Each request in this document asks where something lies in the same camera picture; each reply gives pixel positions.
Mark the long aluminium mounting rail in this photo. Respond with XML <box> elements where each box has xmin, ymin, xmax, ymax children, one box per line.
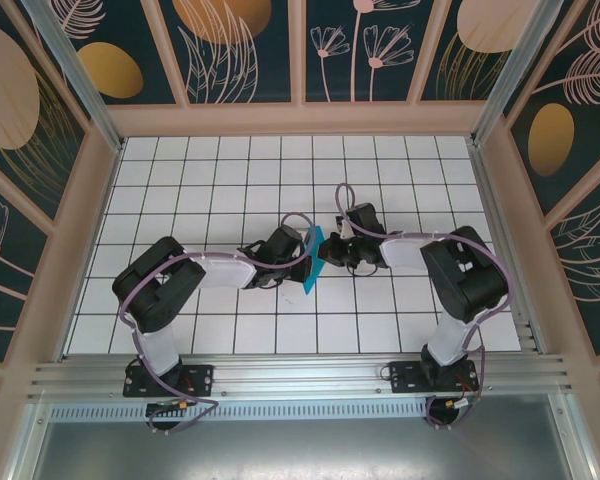
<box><xmin>27</xmin><ymin>353</ymin><xmax>576</xmax><ymax>401</ymax></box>

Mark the blue rectangular block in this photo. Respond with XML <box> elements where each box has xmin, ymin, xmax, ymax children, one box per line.
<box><xmin>299</xmin><ymin>225</ymin><xmax>328</xmax><ymax>296</ymax></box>

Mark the aluminium side rail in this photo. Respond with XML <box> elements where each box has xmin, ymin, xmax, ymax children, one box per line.
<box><xmin>57</xmin><ymin>137</ymin><xmax>127</xmax><ymax>362</ymax></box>
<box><xmin>467</xmin><ymin>137</ymin><xmax>549</xmax><ymax>357</ymax></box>

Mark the aluminium corner post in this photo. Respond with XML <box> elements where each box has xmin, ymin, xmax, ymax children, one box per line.
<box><xmin>470</xmin><ymin>0</ymin><xmax>565</xmax><ymax>146</ymax></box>
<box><xmin>20</xmin><ymin>0</ymin><xmax>127</xmax><ymax>154</ymax></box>

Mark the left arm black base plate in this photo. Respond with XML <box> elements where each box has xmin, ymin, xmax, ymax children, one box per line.
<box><xmin>123</xmin><ymin>364</ymin><xmax>215</xmax><ymax>399</ymax></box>

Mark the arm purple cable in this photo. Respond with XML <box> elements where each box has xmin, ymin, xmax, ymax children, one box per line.
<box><xmin>119</xmin><ymin>212</ymin><xmax>315</xmax><ymax>436</ymax></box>
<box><xmin>334</xmin><ymin>182</ymin><xmax>512</xmax><ymax>431</ymax></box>

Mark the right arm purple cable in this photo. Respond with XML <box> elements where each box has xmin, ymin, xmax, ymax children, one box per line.
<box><xmin>334</xmin><ymin>182</ymin><xmax>512</xmax><ymax>431</ymax></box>

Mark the slotted metal cable duct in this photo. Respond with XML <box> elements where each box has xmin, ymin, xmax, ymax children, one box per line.
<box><xmin>49</xmin><ymin>402</ymin><xmax>431</xmax><ymax>422</ymax></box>

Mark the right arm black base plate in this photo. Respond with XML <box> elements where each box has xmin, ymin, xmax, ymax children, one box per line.
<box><xmin>388</xmin><ymin>359</ymin><xmax>479</xmax><ymax>394</ymax></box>

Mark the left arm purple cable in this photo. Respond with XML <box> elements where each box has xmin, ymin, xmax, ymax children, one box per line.
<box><xmin>119</xmin><ymin>212</ymin><xmax>315</xmax><ymax>436</ymax></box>

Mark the grey sheet metal panel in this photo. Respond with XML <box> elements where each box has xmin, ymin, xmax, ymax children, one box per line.
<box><xmin>29</xmin><ymin>394</ymin><xmax>594</xmax><ymax>480</ymax></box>

